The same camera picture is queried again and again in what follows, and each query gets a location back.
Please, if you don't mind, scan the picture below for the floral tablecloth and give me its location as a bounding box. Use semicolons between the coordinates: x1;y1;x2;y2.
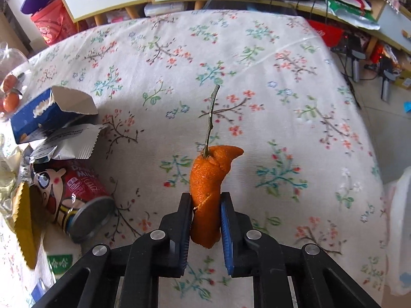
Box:
0;9;390;308

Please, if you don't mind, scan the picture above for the clear storage box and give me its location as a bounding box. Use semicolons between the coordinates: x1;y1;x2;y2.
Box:
143;2;195;18

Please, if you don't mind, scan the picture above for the cardboard box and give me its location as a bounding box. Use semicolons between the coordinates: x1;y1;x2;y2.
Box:
0;0;34;60

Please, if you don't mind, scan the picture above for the orange peel with stem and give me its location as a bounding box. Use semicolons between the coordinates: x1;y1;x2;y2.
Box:
189;84;245;249

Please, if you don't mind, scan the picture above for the tangerine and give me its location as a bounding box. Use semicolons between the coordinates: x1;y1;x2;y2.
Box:
3;92;21;111
2;74;18;92

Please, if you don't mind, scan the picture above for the red snack canister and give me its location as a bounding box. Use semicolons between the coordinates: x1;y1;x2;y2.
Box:
30;0;84;46

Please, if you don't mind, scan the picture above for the glass jar with wooden lid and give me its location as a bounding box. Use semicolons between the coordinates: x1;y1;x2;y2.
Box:
0;49;31;122

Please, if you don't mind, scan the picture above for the black device with grey handle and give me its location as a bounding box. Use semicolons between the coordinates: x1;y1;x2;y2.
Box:
332;35;367;82
364;61;402;101

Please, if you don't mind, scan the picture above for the red cartoon drink can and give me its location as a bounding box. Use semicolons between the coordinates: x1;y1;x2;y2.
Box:
32;159;116;244

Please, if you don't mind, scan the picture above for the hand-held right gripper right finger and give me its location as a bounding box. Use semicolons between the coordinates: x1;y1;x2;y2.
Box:
220;192;381;308

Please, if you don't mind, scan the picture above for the blue carton box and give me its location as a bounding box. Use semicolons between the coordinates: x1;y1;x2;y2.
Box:
10;85;98;144

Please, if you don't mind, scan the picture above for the red paper bag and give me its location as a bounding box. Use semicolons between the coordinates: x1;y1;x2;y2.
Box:
306;19;345;50

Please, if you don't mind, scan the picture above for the white printed snack wrapper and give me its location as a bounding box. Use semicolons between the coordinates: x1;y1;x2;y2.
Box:
27;123;110;164

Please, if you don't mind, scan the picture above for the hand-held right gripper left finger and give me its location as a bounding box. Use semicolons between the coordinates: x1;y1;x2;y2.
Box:
32;192;195;308

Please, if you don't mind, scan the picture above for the yellow serrated wrapper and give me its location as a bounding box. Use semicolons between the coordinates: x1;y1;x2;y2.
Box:
11;181;44;269

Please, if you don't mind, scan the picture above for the white packet green label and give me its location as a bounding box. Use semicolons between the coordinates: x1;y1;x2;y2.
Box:
46;253;74;283

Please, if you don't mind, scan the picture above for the clear crinkled plastic wrapper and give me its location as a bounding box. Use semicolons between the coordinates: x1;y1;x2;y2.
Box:
0;135;33;232

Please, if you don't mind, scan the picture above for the low wooden cabinet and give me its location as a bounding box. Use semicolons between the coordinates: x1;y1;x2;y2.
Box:
324;0;411;52

